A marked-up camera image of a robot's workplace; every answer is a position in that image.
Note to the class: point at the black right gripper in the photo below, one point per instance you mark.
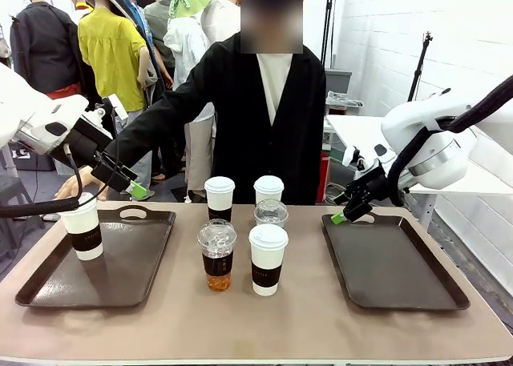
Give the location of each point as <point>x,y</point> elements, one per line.
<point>368,186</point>

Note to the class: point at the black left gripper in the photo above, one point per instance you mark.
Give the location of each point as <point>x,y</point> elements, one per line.
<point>86,143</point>

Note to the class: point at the white lidded paper coffee cup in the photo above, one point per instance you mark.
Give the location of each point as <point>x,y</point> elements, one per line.
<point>266,258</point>
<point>84,234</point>
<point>268,189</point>
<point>219,198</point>

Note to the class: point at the clear dome-lid iced tea cup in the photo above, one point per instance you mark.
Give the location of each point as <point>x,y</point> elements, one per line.
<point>217,254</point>
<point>271,211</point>

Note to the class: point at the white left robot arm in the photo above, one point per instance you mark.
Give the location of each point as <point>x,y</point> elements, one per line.
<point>24,109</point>

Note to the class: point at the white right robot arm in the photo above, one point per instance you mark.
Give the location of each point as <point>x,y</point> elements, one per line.
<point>433,141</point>

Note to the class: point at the person's right forearm black sleeve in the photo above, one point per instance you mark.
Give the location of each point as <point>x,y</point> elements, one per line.
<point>152,129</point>

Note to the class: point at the dark brown serving tray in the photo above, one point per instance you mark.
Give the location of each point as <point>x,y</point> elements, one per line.
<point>388,262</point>
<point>120,258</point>

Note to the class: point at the person's right hand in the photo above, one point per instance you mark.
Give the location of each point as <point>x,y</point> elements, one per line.
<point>82,182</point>

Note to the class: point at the red bin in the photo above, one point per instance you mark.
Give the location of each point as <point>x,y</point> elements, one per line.
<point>322,178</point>

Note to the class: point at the clear plastic packaging pile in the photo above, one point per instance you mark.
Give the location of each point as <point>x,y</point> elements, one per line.
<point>344,99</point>

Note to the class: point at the black case with white print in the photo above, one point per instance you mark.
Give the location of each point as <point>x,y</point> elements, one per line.
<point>28,158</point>

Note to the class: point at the person in black cardigan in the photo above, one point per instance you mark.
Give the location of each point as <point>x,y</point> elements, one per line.
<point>256,133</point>

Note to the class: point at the grey storage box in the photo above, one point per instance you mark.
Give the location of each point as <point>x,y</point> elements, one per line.
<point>338,83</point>

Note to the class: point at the mannequin in yellow blouse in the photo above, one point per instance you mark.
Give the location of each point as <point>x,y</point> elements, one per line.
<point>110,53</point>

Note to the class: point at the mannequin with green hat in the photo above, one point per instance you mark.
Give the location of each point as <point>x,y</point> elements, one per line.
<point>188,41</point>

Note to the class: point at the black tripod stand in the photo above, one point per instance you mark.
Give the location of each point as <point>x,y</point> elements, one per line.
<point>418,67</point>

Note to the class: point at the mannequin in grey-green shirt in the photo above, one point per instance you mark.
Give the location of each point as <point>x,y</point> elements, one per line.
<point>158,25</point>

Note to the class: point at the mannequin in black jacket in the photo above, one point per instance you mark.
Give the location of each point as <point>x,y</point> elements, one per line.
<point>44,49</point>

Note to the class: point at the background person in blue shirt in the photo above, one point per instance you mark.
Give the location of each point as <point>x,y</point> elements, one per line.
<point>140,17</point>

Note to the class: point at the black vertical stand pole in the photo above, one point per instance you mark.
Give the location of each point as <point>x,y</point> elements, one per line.
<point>328,21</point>

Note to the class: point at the mannequin in white top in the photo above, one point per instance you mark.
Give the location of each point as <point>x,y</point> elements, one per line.
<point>222,17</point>

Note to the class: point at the mannequin with red yellow collar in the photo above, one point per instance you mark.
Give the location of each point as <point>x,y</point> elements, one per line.
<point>78,1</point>

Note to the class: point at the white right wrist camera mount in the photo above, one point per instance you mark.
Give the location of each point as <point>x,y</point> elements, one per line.
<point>354,155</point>

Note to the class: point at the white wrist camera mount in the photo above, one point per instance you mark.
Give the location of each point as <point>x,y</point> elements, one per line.
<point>354,155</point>
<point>117,106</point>

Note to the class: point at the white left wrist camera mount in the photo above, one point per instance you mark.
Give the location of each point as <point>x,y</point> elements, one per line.
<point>117,106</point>

